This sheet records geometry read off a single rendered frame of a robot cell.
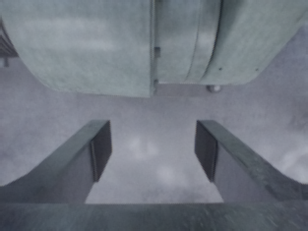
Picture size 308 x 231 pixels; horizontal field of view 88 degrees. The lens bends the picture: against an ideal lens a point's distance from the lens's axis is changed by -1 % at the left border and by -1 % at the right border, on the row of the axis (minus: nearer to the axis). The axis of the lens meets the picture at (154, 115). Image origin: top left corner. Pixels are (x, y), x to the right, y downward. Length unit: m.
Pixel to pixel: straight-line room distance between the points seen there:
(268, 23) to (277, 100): 1.54
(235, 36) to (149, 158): 1.44
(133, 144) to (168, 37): 1.35
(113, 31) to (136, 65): 0.06
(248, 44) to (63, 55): 0.29
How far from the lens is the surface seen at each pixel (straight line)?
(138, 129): 1.50
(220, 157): 0.17
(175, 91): 1.10
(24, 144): 1.96
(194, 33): 0.30
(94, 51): 0.28
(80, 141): 0.18
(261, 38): 0.31
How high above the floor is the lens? 1.41
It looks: 75 degrees down
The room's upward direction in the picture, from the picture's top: 176 degrees clockwise
